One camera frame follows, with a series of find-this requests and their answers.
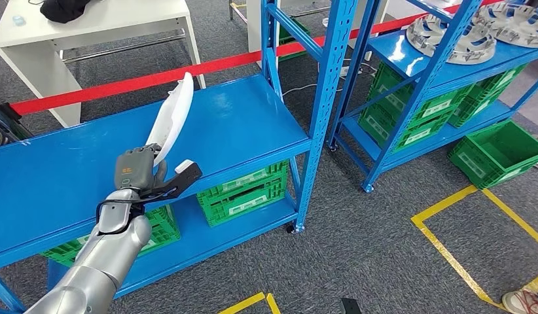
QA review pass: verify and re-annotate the white table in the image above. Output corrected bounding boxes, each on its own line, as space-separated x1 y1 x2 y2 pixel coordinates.
0 0 208 129

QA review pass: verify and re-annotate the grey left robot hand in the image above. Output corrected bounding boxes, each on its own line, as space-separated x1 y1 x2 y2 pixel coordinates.
114 143 170 192

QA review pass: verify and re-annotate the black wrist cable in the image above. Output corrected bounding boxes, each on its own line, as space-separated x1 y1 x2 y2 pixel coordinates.
95 196 166 237

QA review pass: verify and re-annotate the white red-laced sneaker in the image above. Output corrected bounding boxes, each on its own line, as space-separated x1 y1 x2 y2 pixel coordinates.
501 289 538 314

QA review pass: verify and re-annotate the green folded plastic crate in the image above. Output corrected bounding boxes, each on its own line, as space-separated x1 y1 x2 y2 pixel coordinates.
357 101 452 152
368 62 474 124
468 63 526 103
197 160 289 205
40 205 179 268
200 182 288 228
447 88 502 129
139 225 182 257
278 17 311 61

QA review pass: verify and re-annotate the silver finned metal disc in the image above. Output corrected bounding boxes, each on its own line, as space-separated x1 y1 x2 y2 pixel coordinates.
406 15 497 66
473 3 538 49

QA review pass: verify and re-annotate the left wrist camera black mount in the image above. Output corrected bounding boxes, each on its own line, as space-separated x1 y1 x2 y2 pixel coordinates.
141 159 204 202

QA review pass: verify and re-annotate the red barrier belt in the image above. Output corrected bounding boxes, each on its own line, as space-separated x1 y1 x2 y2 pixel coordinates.
10 0 504 117

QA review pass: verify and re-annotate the open green plastic crate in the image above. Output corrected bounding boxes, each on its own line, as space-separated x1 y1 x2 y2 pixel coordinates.
447 120 538 190

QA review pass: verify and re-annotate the white curved plastic part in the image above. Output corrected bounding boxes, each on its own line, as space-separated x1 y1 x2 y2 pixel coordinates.
145 72 195 167

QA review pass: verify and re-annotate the yellow floor tape square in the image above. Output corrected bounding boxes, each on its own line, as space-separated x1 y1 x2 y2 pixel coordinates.
217 292 282 314
410 184 538 311

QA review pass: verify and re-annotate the black stanchion post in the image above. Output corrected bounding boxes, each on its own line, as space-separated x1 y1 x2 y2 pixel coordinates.
0 101 35 146

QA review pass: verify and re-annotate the black cloth bundle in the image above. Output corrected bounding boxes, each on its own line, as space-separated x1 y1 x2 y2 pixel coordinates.
39 0 94 24

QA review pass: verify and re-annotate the black robot bracket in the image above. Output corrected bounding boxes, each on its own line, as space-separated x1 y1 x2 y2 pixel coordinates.
340 298 363 314

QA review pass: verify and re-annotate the white power cable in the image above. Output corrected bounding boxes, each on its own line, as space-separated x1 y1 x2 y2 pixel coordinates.
281 81 344 97

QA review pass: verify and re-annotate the blue metal shelf rack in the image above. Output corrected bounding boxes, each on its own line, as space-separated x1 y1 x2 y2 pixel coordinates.
327 0 538 194
0 0 360 314

